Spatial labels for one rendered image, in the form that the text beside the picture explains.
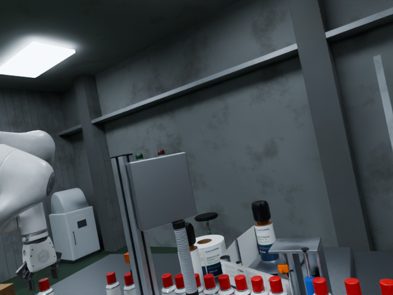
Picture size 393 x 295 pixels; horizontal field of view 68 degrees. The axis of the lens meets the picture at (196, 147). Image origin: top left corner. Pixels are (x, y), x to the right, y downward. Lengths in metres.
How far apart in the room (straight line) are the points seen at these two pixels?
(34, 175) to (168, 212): 0.35
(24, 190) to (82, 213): 5.15
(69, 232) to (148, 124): 2.34
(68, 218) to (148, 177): 4.98
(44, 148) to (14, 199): 0.19
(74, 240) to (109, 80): 2.97
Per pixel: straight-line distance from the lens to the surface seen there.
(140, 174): 0.81
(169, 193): 0.83
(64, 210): 5.81
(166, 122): 4.84
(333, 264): 1.49
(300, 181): 3.92
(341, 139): 3.48
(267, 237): 1.48
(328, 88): 3.50
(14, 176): 0.76
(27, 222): 1.20
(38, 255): 1.23
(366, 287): 1.41
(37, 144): 0.88
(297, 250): 0.90
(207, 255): 1.46
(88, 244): 5.98
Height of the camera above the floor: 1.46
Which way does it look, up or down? 1 degrees up
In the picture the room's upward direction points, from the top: 11 degrees counter-clockwise
